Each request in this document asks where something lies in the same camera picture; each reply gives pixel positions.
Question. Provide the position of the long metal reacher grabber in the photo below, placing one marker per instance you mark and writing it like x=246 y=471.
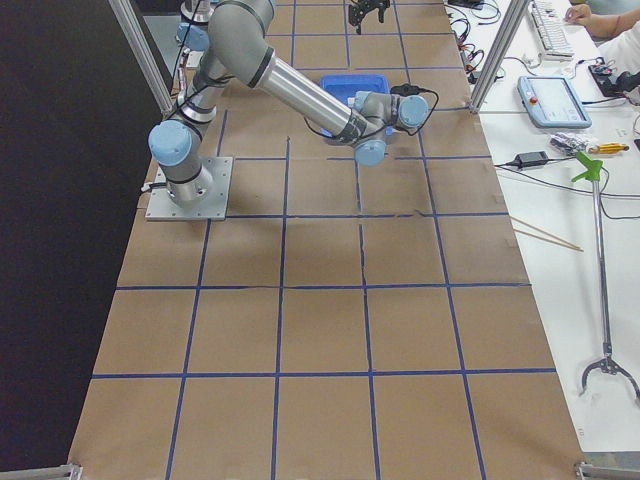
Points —
x=607 y=365

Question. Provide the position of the aluminium frame post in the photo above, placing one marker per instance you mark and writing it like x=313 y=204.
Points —
x=133 y=28

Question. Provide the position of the wooden chopstick pair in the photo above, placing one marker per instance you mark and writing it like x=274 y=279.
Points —
x=524 y=228

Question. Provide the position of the yellow brass tool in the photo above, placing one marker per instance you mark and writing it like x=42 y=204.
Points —
x=608 y=148

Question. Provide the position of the white keyboard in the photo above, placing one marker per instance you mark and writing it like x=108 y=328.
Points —
x=549 y=31

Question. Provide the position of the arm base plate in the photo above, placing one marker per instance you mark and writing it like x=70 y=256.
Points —
x=205 y=197

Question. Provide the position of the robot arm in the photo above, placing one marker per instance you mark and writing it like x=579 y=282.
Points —
x=238 y=49

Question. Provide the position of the blue plastic tray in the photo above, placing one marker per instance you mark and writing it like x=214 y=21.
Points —
x=357 y=87

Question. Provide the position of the right side frame post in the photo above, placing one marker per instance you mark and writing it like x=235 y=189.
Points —
x=506 y=32

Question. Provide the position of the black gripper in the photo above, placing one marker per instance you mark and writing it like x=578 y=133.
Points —
x=368 y=8

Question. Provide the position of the person's hand at keyboard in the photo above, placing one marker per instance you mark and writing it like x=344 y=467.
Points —
x=579 y=14

